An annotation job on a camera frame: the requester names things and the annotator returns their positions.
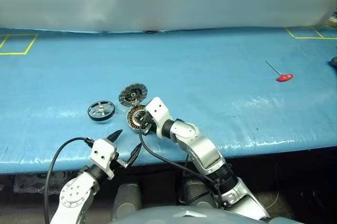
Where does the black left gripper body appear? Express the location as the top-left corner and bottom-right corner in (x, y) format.
(110, 147), (130, 174)

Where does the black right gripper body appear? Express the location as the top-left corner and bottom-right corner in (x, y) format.
(138, 113), (154, 132)

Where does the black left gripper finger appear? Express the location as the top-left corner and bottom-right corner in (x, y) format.
(128, 143), (143, 165)
(106, 129), (123, 143)

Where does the motor housing with copper windings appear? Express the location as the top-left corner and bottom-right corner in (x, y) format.
(126, 105), (148, 132)

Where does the silver round motor lid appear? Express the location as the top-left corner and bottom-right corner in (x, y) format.
(118, 83), (148, 108)

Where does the black spoked rotor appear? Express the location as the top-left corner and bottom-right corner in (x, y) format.
(87, 100), (116, 124)

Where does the dark rounded shape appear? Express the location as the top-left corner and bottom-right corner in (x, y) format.
(181, 173), (217, 209)
(112, 182), (143, 221)

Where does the blue table cover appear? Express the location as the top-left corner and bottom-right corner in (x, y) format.
(0, 25), (337, 174)

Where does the grey robot torso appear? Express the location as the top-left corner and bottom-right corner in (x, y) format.
(110, 204), (303, 224)

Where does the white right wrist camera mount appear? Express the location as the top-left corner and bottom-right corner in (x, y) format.
(145, 97), (174, 138)

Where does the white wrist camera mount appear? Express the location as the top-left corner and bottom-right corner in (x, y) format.
(145, 97), (174, 138)
(89, 138), (119, 180)

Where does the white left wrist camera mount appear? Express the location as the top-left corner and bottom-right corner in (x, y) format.
(89, 138), (119, 180)

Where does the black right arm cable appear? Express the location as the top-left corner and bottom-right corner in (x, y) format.
(138, 128), (225, 209)

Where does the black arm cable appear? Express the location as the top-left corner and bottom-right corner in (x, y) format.
(44, 137), (93, 224)
(138, 128), (225, 209)

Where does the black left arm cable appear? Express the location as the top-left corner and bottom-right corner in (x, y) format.
(44, 137), (93, 224)

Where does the red T-handle hex key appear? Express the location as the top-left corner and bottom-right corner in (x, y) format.
(265, 60), (294, 83)

